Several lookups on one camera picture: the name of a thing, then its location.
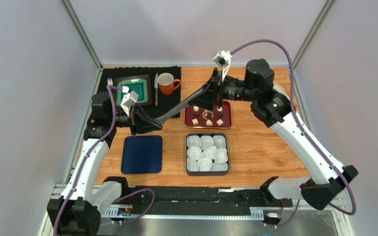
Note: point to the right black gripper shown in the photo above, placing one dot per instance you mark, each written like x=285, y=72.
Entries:
x=216, y=90

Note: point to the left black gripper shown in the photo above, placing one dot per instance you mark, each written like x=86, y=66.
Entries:
x=139, y=123

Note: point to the metal serving tongs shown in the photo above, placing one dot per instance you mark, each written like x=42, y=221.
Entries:
x=179, y=107

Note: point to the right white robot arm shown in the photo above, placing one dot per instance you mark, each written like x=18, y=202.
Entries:
x=327, y=176

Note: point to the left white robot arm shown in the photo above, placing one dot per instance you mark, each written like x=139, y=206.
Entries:
x=78, y=210

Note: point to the white square chocolate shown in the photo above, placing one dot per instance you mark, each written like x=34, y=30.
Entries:
x=195, y=122
x=219, y=122

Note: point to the red lacquer tray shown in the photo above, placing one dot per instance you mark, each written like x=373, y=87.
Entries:
x=221, y=118

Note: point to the navy box lid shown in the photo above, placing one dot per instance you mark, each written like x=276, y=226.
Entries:
x=142, y=155

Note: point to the black placemat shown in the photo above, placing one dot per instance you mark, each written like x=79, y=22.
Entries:
x=165, y=103

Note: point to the green square plate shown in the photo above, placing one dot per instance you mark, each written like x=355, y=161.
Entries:
x=141, y=84

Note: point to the orange mug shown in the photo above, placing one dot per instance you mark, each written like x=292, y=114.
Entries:
x=167, y=83

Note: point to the table knife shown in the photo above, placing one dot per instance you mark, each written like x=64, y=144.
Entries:
x=156, y=89

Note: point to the silver fork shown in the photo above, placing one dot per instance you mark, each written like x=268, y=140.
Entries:
x=110, y=82

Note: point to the navy box with paper cups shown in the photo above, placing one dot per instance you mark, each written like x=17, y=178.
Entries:
x=207, y=154

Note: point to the white round plate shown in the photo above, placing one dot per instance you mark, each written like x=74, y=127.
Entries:
x=278, y=88

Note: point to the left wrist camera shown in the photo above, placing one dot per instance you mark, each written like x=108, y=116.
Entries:
x=129, y=99

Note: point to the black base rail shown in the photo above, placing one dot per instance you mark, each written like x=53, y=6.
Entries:
x=199, y=201

